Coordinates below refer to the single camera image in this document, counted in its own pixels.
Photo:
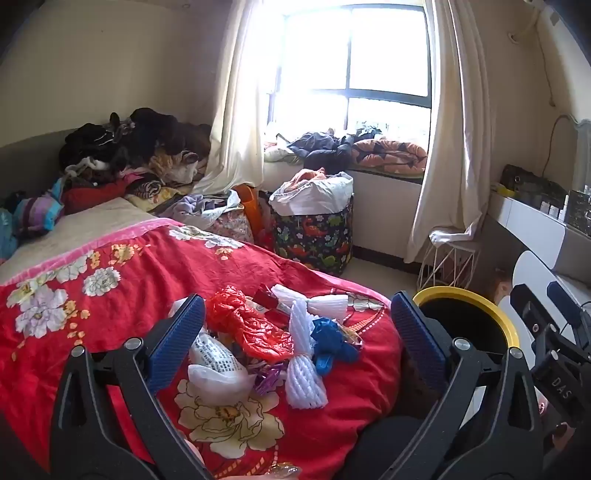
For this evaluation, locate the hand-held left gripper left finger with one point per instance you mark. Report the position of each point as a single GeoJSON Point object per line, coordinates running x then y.
{"type": "Point", "coordinates": [178, 341]}

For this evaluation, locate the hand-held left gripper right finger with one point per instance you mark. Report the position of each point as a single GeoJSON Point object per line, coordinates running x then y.
{"type": "Point", "coordinates": [418, 341]}

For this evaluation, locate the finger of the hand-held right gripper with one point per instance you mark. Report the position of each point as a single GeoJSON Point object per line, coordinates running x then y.
{"type": "Point", "coordinates": [535, 311]}
{"type": "Point", "coordinates": [570, 304]}

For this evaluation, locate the white printed plastic bag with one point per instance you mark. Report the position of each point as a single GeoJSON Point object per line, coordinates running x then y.
{"type": "Point", "coordinates": [217, 369]}

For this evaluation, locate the yellow rimmed black trash can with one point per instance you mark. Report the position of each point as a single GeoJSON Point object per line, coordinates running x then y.
{"type": "Point", "coordinates": [466, 323]}

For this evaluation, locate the red plastic bag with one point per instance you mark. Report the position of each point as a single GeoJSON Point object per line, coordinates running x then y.
{"type": "Point", "coordinates": [249, 323]}

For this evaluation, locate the blue plastic bag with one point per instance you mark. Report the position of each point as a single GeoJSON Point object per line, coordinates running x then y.
{"type": "Point", "coordinates": [330, 341]}

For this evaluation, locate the purple candy wrapper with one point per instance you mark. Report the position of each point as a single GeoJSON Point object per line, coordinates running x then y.
{"type": "Point", "coordinates": [268, 382]}

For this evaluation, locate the red long wrapper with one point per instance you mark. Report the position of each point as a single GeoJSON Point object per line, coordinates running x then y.
{"type": "Point", "coordinates": [267, 295]}

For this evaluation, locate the white foam fruit net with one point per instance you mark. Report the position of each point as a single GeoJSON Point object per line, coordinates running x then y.
{"type": "Point", "coordinates": [323, 304]}
{"type": "Point", "coordinates": [302, 383]}

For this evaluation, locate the orange fuzzy toy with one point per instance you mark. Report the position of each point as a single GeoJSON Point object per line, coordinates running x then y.
{"type": "Point", "coordinates": [498, 290]}

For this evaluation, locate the red floral blanket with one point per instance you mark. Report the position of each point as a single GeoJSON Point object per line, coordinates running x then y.
{"type": "Point", "coordinates": [115, 314]}

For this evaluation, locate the clear cosmetic organizer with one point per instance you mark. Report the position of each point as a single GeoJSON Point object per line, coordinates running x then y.
{"type": "Point", "coordinates": [579, 210]}

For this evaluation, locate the white desk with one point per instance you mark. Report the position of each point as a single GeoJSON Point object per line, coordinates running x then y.
{"type": "Point", "coordinates": [526, 217]}

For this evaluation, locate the white cloth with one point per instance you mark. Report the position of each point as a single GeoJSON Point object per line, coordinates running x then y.
{"type": "Point", "coordinates": [455, 235]}

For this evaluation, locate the dark bag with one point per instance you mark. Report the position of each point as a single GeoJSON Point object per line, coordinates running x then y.
{"type": "Point", "coordinates": [531, 184]}

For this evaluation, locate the floral fabric bag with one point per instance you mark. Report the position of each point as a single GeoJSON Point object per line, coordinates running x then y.
{"type": "Point", "coordinates": [231, 226]}

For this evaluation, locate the red shopping bag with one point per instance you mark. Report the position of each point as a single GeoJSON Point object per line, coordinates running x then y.
{"type": "Point", "coordinates": [265, 237]}

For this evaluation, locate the lavender and white cloths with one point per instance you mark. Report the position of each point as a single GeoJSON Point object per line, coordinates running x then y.
{"type": "Point", "coordinates": [194, 205]}

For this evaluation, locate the dinosaur print storage bin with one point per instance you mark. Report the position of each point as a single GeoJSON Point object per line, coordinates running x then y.
{"type": "Point", "coordinates": [314, 240]}

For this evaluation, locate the beige bed sheet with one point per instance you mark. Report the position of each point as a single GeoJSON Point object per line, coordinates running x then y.
{"type": "Point", "coordinates": [83, 226]}

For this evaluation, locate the orange bag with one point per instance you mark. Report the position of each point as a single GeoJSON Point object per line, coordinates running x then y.
{"type": "Point", "coordinates": [251, 207]}

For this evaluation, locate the red garment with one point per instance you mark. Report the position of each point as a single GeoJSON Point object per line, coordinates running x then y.
{"type": "Point", "coordinates": [97, 196]}

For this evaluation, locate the orange and black blanket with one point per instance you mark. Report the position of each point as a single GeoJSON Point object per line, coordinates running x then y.
{"type": "Point", "coordinates": [392, 157]}

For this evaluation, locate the cream curtain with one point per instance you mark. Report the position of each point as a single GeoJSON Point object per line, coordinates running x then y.
{"type": "Point", "coordinates": [235, 115]}
{"type": "Point", "coordinates": [457, 138]}

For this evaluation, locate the striped purple cyan garment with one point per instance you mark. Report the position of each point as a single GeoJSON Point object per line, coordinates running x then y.
{"type": "Point", "coordinates": [39, 207]}

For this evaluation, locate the orange cloth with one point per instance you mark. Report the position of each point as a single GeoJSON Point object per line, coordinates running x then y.
{"type": "Point", "coordinates": [307, 176]}

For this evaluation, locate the pile of dark clothes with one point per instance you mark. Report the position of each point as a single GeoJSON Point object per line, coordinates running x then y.
{"type": "Point", "coordinates": [147, 134]}

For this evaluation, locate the green and white pillow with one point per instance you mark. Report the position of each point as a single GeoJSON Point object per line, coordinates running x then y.
{"type": "Point", "coordinates": [279, 152]}

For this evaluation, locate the dark blue jacket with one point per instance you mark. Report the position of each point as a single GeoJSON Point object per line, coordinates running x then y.
{"type": "Point", "coordinates": [323, 147]}

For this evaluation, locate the black framed window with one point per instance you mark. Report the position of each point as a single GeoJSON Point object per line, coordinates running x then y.
{"type": "Point", "coordinates": [388, 46]}

